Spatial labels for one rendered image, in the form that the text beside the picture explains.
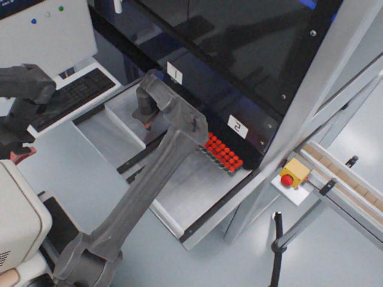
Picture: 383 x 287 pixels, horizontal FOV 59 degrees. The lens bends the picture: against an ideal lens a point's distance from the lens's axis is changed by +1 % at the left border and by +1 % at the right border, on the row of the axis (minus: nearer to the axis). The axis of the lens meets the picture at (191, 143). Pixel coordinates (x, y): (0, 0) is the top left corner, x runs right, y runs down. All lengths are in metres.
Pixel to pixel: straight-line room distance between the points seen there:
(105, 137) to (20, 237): 0.70
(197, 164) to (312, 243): 1.17
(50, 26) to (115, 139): 0.54
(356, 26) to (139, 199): 0.56
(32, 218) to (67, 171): 1.60
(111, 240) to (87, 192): 1.52
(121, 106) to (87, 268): 0.83
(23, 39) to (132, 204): 0.99
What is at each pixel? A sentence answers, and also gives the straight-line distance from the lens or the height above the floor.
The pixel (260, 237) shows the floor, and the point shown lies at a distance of 2.16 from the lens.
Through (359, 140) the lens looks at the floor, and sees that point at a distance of 2.77.
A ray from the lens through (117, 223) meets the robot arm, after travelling 0.71.
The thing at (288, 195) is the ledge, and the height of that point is 0.88.
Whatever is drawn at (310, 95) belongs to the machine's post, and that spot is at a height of 1.35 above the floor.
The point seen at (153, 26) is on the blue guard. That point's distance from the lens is 1.33.
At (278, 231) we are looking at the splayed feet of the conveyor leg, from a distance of 2.07.
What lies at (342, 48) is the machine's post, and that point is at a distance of 0.83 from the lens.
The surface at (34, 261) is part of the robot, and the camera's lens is 0.84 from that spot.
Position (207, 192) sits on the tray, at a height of 0.88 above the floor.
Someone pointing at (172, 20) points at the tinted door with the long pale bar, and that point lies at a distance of 1.24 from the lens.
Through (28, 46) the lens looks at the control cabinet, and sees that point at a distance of 1.55.
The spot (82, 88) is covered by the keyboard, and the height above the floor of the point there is 0.83.
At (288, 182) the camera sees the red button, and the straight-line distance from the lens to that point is 1.17.
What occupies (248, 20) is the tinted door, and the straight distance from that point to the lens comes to 0.97.
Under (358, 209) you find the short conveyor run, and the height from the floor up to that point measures 0.93.
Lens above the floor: 1.99
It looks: 57 degrees down
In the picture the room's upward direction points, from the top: 7 degrees clockwise
